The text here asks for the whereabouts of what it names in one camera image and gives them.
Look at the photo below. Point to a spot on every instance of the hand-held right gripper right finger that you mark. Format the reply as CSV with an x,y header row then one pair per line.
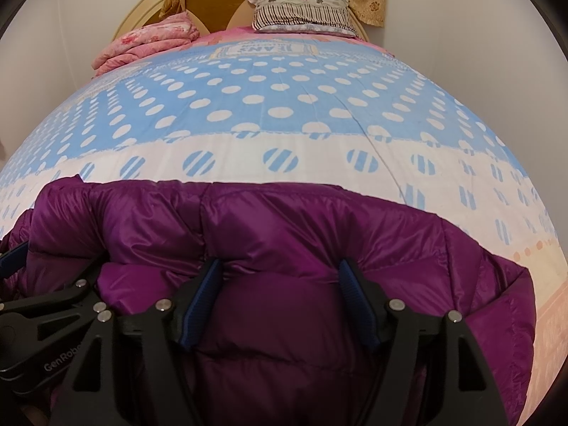
x,y
360,310

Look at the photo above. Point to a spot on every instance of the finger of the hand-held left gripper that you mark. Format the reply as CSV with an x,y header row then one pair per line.
x,y
66,295
13,257

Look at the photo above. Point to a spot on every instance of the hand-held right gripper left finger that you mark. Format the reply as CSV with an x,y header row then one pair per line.
x,y
197,310

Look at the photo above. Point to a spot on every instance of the purple hooded puffer jacket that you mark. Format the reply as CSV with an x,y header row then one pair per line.
x,y
266,222

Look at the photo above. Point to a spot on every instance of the bed with polka dot sheet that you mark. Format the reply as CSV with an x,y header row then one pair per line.
x,y
288,111

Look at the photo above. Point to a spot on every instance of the pink floral folded blanket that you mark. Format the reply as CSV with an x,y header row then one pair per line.
x,y
146,40

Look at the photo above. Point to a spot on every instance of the striped pillow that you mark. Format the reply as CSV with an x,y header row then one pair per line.
x,y
301,13

